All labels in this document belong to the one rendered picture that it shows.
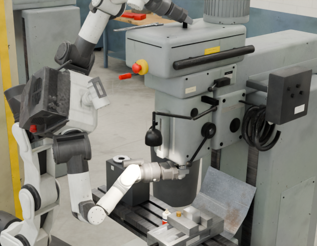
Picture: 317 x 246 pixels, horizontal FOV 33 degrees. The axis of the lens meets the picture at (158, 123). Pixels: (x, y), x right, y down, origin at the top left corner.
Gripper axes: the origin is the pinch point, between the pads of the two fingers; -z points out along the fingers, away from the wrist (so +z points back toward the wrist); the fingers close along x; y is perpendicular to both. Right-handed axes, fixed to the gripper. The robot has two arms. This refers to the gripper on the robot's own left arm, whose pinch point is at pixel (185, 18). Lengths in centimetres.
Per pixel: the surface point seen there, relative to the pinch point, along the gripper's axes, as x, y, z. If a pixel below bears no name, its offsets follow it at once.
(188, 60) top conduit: 19.0, -14.6, 0.7
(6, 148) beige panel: -163, -127, -12
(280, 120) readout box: 30, -18, -45
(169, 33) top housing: 8.8, -8.7, 8.0
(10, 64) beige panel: -166, -71, 11
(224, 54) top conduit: 13.9, -5.6, -16.1
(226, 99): 7.3, -21.1, -32.9
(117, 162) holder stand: -41, -77, -28
